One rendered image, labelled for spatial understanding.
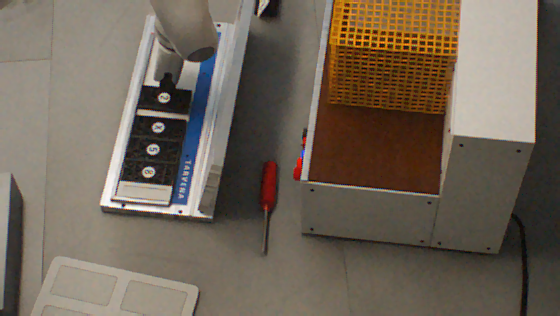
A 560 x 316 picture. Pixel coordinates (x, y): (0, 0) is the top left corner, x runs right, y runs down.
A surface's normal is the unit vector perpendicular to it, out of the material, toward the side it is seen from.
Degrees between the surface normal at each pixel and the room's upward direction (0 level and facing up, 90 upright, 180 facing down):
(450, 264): 0
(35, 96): 0
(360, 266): 0
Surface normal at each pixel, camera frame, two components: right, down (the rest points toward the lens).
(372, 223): -0.14, 0.85
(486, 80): -0.02, -0.52
